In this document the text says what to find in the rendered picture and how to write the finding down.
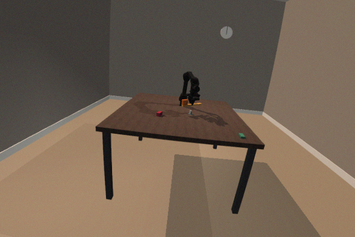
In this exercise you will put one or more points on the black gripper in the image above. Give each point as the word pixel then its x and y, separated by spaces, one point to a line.
pixel 191 97

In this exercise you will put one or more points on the orange bar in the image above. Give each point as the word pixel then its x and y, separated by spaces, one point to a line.
pixel 185 103

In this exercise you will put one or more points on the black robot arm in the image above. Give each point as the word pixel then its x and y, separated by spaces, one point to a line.
pixel 194 85

